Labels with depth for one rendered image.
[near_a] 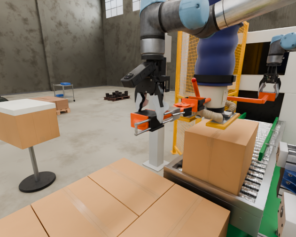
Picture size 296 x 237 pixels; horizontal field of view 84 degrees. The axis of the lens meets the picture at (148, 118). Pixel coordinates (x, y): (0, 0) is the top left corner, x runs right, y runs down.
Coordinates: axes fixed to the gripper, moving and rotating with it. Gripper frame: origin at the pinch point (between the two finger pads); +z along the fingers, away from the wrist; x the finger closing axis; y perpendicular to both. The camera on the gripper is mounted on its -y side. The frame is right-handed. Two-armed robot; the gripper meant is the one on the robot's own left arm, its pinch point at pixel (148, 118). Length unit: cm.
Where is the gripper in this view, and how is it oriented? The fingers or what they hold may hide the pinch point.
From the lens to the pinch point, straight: 56.0
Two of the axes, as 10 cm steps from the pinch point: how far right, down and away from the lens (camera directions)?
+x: -7.6, -1.8, 6.3
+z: 0.0, 9.6, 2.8
